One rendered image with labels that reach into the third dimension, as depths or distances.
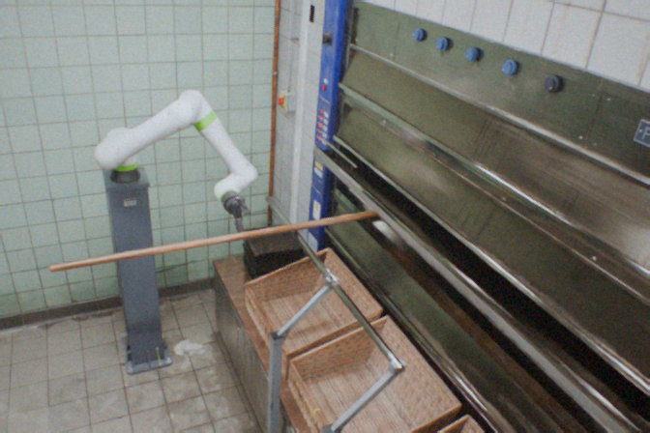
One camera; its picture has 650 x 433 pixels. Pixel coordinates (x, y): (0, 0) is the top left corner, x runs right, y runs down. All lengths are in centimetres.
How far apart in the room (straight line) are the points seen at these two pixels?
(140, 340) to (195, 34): 177
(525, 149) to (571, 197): 22
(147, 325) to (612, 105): 256
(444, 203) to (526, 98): 51
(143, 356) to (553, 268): 241
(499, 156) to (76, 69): 225
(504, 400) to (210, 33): 240
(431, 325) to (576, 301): 74
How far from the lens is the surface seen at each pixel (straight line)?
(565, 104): 156
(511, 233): 174
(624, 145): 146
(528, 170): 163
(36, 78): 314
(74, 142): 325
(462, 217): 187
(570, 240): 158
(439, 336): 214
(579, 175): 154
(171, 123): 233
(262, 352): 256
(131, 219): 277
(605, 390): 154
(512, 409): 194
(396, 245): 228
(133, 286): 299
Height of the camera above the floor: 235
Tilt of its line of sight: 29 degrees down
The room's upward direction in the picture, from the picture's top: 5 degrees clockwise
